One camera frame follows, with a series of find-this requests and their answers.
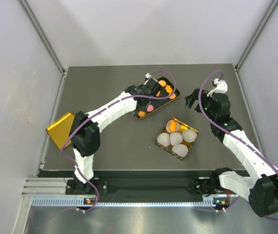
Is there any round orange cookie right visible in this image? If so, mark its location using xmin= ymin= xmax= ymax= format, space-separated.
xmin=169 ymin=93 xmax=176 ymax=100

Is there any white paper cookie cup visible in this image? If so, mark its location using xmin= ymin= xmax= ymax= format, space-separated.
xmin=181 ymin=129 xmax=198 ymax=143
xmin=172 ymin=144 xmax=189 ymax=157
xmin=157 ymin=133 xmax=170 ymax=147
xmin=170 ymin=132 xmax=183 ymax=146

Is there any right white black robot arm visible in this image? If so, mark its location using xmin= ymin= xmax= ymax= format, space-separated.
xmin=185 ymin=88 xmax=278 ymax=217

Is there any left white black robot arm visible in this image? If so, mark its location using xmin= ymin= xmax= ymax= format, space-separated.
xmin=69 ymin=78 xmax=162 ymax=194

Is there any purple cable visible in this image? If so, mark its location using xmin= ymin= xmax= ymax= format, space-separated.
xmin=192 ymin=70 xmax=278 ymax=221
xmin=59 ymin=70 xmax=177 ymax=215

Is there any round orange cookie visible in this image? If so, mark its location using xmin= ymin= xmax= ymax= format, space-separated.
xmin=159 ymin=80 xmax=166 ymax=87
xmin=169 ymin=93 xmax=176 ymax=100

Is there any gold tin lid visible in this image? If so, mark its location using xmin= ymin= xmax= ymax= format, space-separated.
xmin=46 ymin=112 xmax=75 ymax=150

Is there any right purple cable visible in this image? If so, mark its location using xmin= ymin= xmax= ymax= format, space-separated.
xmin=192 ymin=70 xmax=278 ymax=221

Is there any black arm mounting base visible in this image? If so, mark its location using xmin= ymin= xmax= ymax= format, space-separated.
xmin=66 ymin=177 xmax=225 ymax=197

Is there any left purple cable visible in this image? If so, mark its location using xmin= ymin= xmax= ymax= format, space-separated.
xmin=59 ymin=70 xmax=177 ymax=215

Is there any orange fish cookie on tray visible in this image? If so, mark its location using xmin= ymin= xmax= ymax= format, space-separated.
xmin=165 ymin=85 xmax=173 ymax=94

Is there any pink round cookie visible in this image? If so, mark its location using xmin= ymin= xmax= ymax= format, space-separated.
xmin=147 ymin=105 xmax=154 ymax=112

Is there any orange fish cookie in tin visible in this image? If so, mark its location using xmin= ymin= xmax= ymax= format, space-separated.
xmin=166 ymin=121 xmax=179 ymax=133

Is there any round orange cookie top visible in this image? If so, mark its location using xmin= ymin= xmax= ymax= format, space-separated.
xmin=159 ymin=80 xmax=166 ymax=87

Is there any green christmas cookie tin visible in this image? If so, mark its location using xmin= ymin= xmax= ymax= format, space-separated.
xmin=155 ymin=117 xmax=199 ymax=161

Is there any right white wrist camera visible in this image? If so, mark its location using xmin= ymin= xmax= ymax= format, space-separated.
xmin=207 ymin=78 xmax=228 ymax=97

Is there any black cookie tray gold rim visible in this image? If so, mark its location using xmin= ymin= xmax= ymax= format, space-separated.
xmin=133 ymin=77 xmax=180 ymax=119

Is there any white slotted cable duct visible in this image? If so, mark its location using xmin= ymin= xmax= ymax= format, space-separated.
xmin=31 ymin=197 xmax=230 ymax=208

